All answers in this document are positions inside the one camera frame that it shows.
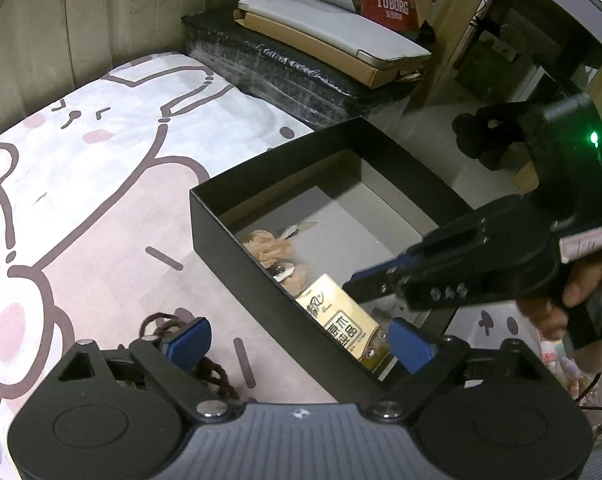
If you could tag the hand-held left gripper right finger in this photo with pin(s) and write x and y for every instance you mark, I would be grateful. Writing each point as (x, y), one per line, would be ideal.
(408, 346)

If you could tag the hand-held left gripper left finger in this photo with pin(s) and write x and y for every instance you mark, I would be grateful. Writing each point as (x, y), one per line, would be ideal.
(186, 344)

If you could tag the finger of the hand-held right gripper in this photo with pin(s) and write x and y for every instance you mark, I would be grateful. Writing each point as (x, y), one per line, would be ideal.
(376, 269)
(431, 290)

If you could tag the yellow-brown tissue packet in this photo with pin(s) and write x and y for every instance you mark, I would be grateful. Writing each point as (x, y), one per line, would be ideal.
(341, 320)

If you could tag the black cardboard box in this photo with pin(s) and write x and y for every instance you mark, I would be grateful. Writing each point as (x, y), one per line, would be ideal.
(241, 270)

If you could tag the person's right hand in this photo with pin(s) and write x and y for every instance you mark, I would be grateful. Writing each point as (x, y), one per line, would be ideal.
(591, 282)

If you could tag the beige scrunchie with metal clip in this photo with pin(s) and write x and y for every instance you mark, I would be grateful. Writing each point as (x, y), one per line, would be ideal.
(297, 280)

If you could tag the dark lumpy object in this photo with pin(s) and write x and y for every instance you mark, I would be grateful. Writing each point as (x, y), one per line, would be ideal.
(486, 135)

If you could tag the green box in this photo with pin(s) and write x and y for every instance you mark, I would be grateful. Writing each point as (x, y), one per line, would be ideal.
(483, 67)

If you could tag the pink bear printed bedsheet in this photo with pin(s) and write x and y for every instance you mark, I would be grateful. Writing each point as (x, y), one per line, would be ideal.
(106, 185)

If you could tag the flat cardboard box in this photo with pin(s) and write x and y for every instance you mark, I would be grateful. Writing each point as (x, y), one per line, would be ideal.
(331, 55)

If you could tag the black plastic wrapped bundle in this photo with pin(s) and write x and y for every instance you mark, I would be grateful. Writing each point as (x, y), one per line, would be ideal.
(261, 65)

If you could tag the red cardboard box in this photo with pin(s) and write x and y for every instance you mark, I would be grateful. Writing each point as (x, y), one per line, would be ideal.
(393, 5)

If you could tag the white flat board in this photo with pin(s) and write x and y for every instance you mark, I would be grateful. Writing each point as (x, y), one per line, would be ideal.
(331, 25)

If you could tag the wooden furniture post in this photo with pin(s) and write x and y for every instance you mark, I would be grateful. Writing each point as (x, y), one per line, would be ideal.
(456, 25)

